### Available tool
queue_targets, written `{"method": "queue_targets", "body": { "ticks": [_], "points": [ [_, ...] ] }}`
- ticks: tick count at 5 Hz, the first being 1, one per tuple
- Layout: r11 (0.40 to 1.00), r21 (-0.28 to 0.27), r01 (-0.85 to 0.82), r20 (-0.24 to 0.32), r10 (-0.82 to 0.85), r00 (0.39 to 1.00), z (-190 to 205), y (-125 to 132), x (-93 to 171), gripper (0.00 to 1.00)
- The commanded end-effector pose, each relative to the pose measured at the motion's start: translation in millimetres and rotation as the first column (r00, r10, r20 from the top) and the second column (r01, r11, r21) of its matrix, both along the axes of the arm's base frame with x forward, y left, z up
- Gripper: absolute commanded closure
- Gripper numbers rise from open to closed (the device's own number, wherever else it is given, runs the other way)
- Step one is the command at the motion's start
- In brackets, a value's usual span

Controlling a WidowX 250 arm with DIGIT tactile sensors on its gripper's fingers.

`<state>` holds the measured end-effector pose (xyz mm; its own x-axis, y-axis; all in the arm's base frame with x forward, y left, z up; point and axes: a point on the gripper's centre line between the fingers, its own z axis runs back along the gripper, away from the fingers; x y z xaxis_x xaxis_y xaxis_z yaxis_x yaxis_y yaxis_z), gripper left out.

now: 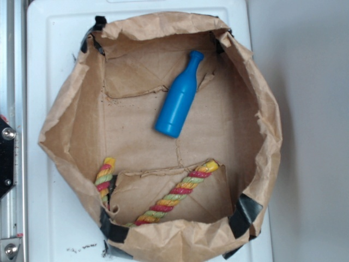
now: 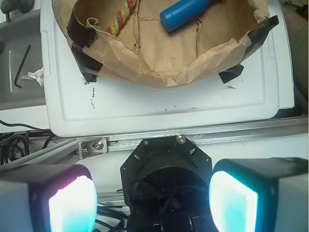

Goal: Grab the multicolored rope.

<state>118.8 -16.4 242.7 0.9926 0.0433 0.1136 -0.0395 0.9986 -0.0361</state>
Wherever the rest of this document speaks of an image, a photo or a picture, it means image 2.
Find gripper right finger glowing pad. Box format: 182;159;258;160
209;157;309;232

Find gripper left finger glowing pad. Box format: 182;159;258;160
0;164;98;232

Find multicolored twisted rope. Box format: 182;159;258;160
106;0;140;37

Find white plastic bin lid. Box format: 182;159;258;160
41;0;294;137

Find grey plastic tray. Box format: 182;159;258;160
0;10;45;110

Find crumpled white paper scrap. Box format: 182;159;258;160
20;67;44;87

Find black hex key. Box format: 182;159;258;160
14;44;31;89

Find brown paper bag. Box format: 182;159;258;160
52;0;279;88

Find blue cylindrical bottle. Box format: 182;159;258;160
160;0;211;32

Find aluminum extrusion rail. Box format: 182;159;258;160
0;116;309;176

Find metal corner bracket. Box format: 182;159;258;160
78;137;108;160

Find black cables bundle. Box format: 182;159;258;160
0;119;58;166

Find black octagonal mount plate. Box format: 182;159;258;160
120;135;216;232

